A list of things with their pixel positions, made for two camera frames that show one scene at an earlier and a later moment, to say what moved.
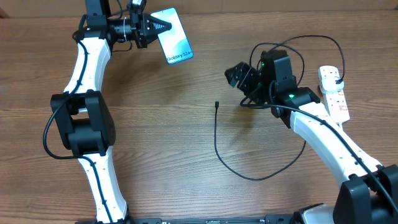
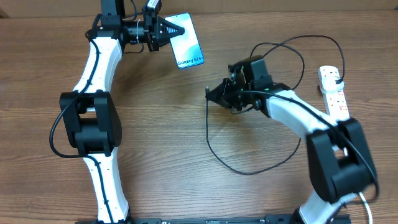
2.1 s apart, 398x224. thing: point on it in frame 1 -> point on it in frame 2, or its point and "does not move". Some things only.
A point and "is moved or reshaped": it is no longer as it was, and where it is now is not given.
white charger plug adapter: [328, 78] does not move
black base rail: [283, 219] does not move
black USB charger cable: [216, 105] -> [276, 45]
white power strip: [336, 106] does not move
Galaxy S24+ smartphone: [175, 43] is moved or reshaped
